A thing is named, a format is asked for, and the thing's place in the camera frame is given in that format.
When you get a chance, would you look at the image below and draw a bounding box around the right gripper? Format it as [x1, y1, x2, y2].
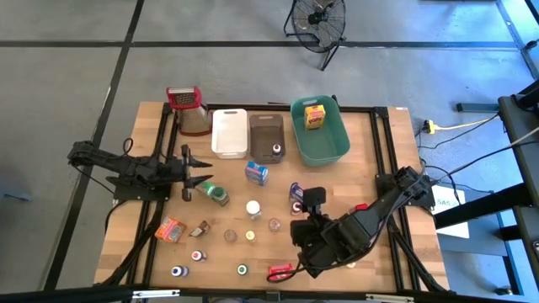
[290, 187, 350, 279]

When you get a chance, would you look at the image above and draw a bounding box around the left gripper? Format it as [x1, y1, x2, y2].
[162, 144, 215, 202]

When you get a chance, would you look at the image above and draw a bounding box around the green-lid spice jar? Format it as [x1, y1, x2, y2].
[209, 186, 231, 208]

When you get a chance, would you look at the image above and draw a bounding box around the Frosted Flakes cereal box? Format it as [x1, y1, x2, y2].
[288, 182, 305, 204]

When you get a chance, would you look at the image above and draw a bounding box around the white-lid seasoning jar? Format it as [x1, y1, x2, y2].
[246, 199, 262, 221]

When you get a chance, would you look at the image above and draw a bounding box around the Rice Krispies cereal box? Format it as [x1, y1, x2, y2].
[244, 161, 270, 187]

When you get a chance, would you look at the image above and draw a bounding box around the yellow Corn Pops box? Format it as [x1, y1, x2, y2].
[304, 104, 327, 130]

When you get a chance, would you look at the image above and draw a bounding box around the red Froot Loops box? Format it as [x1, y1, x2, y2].
[268, 263, 295, 282]

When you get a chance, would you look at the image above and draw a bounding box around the white plastic bin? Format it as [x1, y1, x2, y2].
[211, 109, 248, 160]

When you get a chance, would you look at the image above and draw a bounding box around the red-lid brown container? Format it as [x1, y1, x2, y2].
[189, 220, 211, 238]

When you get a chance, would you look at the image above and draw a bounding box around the orange snack box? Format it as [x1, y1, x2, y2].
[154, 215, 187, 244]

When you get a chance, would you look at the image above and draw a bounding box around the brown plastic tray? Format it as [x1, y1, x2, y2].
[248, 114, 287, 165]

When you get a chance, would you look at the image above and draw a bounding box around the green plastic bin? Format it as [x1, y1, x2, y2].
[290, 95, 351, 167]

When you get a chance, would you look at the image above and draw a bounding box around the white paper sheet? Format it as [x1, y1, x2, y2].
[431, 184, 471, 240]

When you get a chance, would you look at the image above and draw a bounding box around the black diagonal rig strut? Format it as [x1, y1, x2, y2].
[433, 183, 539, 231]

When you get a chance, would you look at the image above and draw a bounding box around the black floor fan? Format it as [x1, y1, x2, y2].
[283, 0, 347, 72]

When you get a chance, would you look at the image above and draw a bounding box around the red-handled metal box grater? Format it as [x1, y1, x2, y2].
[166, 87, 213, 136]

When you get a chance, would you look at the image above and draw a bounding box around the black aluminium table frame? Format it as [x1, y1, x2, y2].
[94, 102, 450, 295]

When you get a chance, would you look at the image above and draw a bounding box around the yellow extension cable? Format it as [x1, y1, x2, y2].
[423, 113, 502, 135]

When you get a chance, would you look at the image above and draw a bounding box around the black camera rig crossbar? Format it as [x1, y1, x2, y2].
[0, 284, 539, 303]

